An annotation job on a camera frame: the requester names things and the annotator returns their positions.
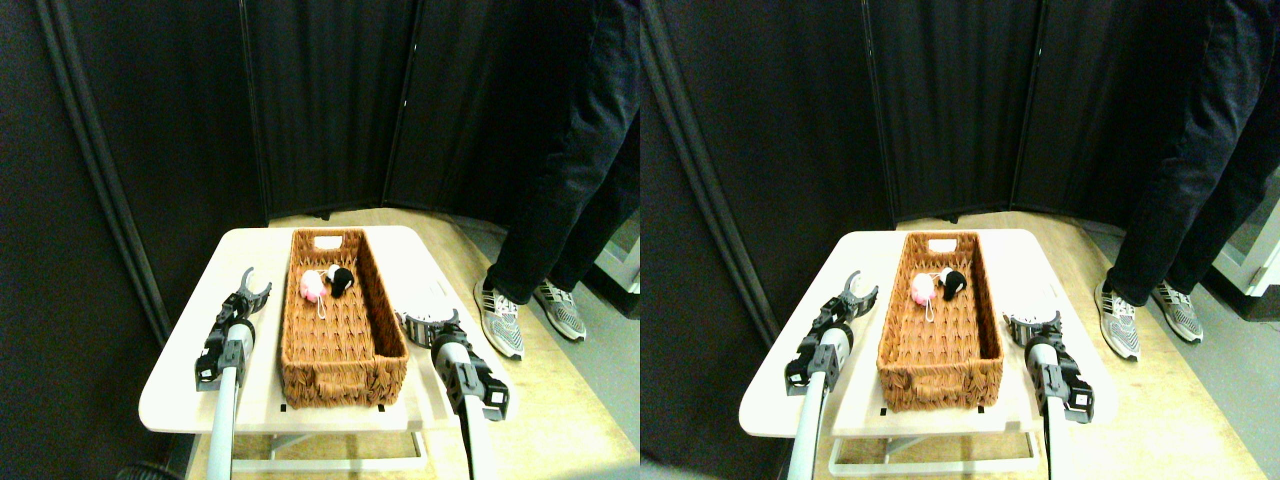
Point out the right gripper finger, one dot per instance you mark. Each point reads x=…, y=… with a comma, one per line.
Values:
x=1017, y=329
x=1054, y=322
x=453, y=320
x=414, y=327

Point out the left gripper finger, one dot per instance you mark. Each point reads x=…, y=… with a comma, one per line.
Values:
x=241, y=288
x=260, y=300
x=850, y=292
x=868, y=304

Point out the pink toy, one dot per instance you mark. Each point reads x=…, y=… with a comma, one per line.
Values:
x=312, y=287
x=922, y=290

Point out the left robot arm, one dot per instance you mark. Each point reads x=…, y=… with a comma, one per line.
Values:
x=808, y=440
x=222, y=430

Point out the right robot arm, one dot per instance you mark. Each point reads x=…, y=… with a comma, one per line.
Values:
x=450, y=355
x=1040, y=358

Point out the low white table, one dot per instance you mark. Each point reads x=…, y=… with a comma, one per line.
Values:
x=850, y=250
x=235, y=250

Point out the brown wicker basket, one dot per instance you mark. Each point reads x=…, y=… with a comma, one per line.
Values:
x=340, y=370
x=940, y=388

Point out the black curtain stand foot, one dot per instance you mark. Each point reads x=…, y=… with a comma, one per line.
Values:
x=945, y=217
x=320, y=214

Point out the grey curtain stand pole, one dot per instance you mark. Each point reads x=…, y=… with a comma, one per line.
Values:
x=712, y=200
x=100, y=150

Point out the person's legs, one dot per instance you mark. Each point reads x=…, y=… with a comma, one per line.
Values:
x=1190, y=180
x=580, y=180

